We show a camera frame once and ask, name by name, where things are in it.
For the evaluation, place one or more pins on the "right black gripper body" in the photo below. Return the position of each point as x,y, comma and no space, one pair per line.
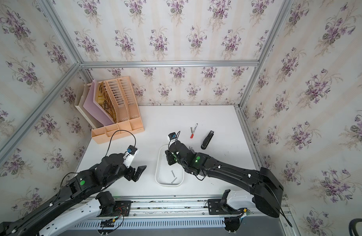
171,158

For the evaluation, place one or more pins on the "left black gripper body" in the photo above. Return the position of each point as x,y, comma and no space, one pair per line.
129,175

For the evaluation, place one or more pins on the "white plastic storage tray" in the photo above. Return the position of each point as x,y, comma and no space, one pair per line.
163,175

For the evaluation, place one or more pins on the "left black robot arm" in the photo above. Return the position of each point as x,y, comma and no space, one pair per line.
84,184

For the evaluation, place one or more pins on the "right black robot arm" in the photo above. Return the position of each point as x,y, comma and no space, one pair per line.
266,189

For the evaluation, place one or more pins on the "red capped marker pen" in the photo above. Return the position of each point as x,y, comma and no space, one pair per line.
194,129

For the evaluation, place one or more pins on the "black stapler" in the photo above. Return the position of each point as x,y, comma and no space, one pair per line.
207,140

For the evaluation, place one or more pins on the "beige folder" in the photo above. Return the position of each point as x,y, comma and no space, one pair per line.
79,103

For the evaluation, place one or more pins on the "pink folder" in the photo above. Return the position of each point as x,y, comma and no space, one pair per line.
93,108

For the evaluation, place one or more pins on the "beige desk file organizer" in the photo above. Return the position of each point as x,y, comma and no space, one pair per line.
117,98

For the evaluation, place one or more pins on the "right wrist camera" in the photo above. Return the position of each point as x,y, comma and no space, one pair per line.
172,137

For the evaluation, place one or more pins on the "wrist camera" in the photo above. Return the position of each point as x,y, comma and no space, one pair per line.
129,156
172,137

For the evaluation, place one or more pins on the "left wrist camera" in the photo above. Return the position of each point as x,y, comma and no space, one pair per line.
129,156

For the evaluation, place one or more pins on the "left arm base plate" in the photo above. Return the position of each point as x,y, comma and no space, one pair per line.
120,207

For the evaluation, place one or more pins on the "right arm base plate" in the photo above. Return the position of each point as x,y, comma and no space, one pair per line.
217,207

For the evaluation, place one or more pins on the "aluminium mounting rail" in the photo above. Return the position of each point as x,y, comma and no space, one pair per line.
186,206

